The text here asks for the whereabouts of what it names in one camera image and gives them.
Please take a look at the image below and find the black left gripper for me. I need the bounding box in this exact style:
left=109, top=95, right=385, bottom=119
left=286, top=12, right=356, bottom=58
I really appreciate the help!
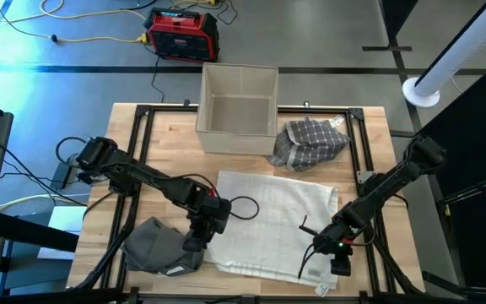
left=181, top=185, right=233, bottom=253

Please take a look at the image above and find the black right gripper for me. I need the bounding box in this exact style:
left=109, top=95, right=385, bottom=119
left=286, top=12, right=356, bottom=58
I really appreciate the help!
left=312, top=215, right=354, bottom=279

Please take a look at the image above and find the white towel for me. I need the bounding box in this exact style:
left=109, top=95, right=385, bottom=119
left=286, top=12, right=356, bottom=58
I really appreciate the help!
left=203, top=170, right=340, bottom=298

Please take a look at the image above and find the dark grey towel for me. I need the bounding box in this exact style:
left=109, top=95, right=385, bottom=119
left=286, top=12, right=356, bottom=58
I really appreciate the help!
left=121, top=215, right=205, bottom=277

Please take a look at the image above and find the grey checked towel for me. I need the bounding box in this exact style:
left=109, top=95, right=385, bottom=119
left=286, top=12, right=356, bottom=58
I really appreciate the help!
left=266, top=117, right=352, bottom=172

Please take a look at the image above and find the beige fabric bin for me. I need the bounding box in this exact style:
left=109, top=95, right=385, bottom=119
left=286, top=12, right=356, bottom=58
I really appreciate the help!
left=194, top=62, right=280, bottom=157

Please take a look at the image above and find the red black power station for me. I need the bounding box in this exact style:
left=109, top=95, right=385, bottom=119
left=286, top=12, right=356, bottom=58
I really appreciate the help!
left=144, top=7, right=221, bottom=66

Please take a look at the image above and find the black partition panel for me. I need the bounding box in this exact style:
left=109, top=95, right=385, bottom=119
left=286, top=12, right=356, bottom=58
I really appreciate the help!
left=418, top=52, right=486, bottom=292

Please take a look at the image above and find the black floor stand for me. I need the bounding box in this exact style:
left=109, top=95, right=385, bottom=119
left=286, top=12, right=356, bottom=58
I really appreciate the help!
left=361, top=0, right=420, bottom=53

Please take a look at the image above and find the white tower fan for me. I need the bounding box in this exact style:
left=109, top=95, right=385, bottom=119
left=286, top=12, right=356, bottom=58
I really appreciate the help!
left=401, top=0, right=486, bottom=109

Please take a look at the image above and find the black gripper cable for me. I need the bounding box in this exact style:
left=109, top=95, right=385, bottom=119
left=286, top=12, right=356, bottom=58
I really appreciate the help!
left=296, top=242, right=317, bottom=280
left=227, top=194, right=262, bottom=222

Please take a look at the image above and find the black metal table frame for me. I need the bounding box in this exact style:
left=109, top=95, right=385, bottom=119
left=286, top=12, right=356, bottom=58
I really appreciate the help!
left=67, top=100, right=428, bottom=304

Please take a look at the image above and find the black power station cable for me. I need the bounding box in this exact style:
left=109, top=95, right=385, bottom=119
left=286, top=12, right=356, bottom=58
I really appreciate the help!
left=148, top=44, right=166, bottom=105

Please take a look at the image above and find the white floor cable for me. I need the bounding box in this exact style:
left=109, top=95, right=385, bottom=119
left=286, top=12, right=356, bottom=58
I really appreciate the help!
left=0, top=192, right=93, bottom=212

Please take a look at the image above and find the black cable bundle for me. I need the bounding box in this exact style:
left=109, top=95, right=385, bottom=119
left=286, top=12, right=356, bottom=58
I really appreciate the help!
left=215, top=0, right=240, bottom=25

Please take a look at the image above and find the black floor cable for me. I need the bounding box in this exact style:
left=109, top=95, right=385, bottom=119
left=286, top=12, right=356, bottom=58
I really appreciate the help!
left=0, top=126, right=88, bottom=208

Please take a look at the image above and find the yellow extension cable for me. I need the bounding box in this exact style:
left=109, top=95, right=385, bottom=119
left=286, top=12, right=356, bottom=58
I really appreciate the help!
left=0, top=0, right=149, bottom=46

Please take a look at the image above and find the cream floor cable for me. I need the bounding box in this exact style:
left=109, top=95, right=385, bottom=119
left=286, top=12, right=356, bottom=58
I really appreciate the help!
left=0, top=0, right=148, bottom=24

